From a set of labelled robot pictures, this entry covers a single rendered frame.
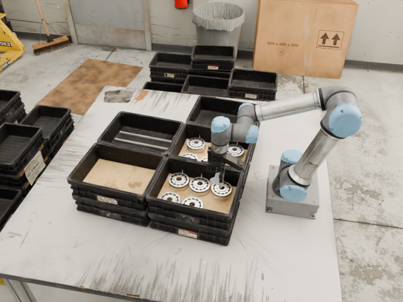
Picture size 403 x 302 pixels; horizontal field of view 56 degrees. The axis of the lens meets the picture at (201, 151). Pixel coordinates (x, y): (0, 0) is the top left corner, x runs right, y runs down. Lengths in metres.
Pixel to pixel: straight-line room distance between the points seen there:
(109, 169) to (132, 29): 3.22
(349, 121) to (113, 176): 1.16
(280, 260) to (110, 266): 0.77
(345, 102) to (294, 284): 0.80
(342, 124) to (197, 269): 0.87
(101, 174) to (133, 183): 0.18
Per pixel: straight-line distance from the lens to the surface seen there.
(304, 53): 4.60
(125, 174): 1.99
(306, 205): 1.93
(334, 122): 1.47
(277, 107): 1.61
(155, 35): 5.01
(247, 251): 1.82
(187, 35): 4.90
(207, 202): 1.82
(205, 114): 2.37
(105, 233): 1.92
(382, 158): 3.68
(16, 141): 2.98
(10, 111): 3.27
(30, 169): 2.81
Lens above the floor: 2.19
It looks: 41 degrees down
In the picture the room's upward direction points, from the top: 1 degrees clockwise
